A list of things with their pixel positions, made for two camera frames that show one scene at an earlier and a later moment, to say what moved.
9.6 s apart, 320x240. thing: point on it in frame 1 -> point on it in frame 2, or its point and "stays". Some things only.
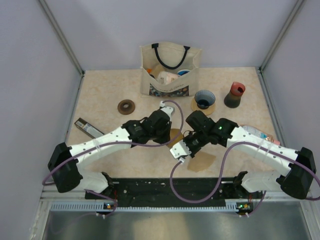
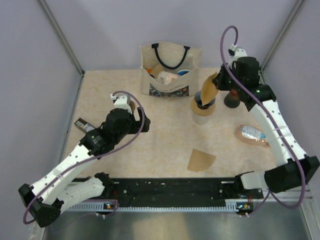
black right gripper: x=186 y=140 -> x=218 y=80
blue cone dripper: x=204 y=98 stays
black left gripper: x=166 y=137 -> x=137 y=125
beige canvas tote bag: x=169 y=69 stays
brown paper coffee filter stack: x=201 y=161 stays
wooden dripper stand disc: x=208 y=111 stays
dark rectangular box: x=88 y=128 stays
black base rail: x=161 y=191 stays
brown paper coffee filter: x=173 y=132 -> x=209 y=89
